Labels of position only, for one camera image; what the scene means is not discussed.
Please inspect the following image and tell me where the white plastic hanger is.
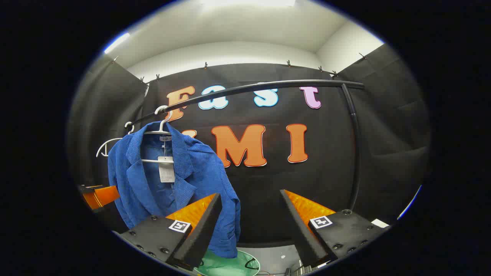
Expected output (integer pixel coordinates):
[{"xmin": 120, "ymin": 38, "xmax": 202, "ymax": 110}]
[
  {"xmin": 140, "ymin": 105, "xmax": 175, "ymax": 164},
  {"xmin": 96, "ymin": 122, "xmax": 135, "ymax": 158}
]

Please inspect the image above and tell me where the green laundry hamper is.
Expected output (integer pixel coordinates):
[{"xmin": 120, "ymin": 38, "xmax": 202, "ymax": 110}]
[{"xmin": 194, "ymin": 247, "xmax": 261, "ymax": 276}]

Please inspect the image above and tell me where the blue corduroy jacket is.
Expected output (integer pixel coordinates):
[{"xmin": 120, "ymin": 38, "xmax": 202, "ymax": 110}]
[{"xmin": 107, "ymin": 122, "xmax": 241, "ymax": 259}]

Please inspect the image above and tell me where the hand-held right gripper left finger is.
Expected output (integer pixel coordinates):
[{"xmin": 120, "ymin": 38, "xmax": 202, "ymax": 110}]
[{"xmin": 119, "ymin": 193, "xmax": 223, "ymax": 271}]

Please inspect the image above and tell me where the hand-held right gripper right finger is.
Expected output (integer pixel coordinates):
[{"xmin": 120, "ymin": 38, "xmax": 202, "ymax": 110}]
[{"xmin": 280, "ymin": 189, "xmax": 390, "ymax": 269}]

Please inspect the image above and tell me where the black clothes rack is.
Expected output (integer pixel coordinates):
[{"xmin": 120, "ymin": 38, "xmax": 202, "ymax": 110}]
[{"xmin": 130, "ymin": 79, "xmax": 366, "ymax": 215}]

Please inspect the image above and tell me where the long ceiling light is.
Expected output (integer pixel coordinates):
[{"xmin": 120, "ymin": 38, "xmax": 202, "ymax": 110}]
[{"xmin": 199, "ymin": 0, "xmax": 298, "ymax": 7}]

